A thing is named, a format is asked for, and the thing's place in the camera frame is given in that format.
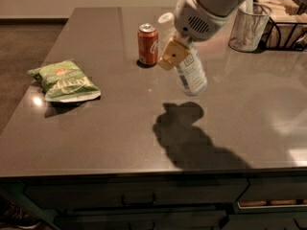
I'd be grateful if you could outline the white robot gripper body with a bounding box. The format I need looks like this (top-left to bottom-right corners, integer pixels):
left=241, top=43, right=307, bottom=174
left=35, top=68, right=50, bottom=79
left=174, top=0, right=229, bottom=41

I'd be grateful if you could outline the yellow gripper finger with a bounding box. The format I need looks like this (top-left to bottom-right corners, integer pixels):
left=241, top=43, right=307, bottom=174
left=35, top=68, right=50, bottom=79
left=157, top=37, right=191, bottom=70

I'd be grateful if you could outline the clear plastic water bottle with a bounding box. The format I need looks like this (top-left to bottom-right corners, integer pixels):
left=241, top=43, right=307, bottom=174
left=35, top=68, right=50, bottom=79
left=158, top=12, right=207, bottom=96

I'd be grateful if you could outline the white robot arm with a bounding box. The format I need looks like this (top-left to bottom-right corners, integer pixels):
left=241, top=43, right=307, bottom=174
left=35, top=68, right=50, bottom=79
left=158, top=0, right=246, bottom=70

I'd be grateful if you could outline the red soda can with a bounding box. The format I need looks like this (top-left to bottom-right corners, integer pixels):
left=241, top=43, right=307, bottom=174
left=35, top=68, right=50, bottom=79
left=138, top=23, right=158, bottom=65

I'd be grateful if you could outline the green chip bag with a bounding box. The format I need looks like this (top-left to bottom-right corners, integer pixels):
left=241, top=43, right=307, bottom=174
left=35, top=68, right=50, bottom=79
left=27, top=60, right=101, bottom=103

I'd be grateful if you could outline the dark drawer cabinet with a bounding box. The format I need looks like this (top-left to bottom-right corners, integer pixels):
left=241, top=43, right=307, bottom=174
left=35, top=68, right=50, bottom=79
left=1, top=175, right=307, bottom=230

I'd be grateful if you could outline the wire mesh cup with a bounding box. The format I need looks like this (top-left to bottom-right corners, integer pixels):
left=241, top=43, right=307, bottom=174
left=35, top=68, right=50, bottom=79
left=228, top=0, right=272, bottom=53

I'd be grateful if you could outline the black wire tray with packets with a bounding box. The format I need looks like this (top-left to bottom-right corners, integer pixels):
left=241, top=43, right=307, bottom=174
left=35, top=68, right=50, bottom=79
left=254, top=0, right=307, bottom=51

